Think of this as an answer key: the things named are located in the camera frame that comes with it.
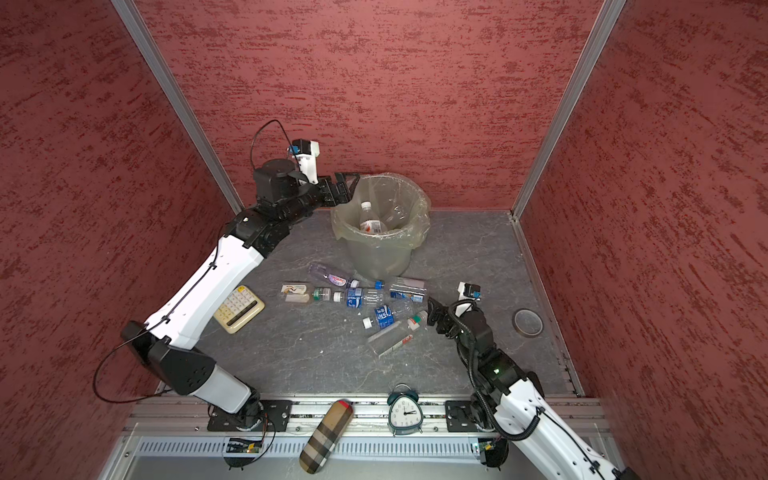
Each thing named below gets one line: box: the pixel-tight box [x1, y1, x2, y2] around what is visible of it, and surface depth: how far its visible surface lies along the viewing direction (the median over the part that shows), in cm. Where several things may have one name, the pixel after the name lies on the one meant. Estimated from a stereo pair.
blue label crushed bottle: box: [362, 305, 399, 329], surface depth 88 cm
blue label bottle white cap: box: [346, 288, 384, 309], surface depth 92 cm
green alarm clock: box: [387, 382, 424, 437], surface depth 73 cm
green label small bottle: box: [312, 287, 332, 302], surface depth 94 cm
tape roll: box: [512, 308, 544, 338], surface depth 93 cm
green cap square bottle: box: [367, 310, 428, 358], surface depth 89 cm
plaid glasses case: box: [299, 399, 354, 475], surface depth 71 cm
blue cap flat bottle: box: [390, 276, 427, 303], surface depth 99 cm
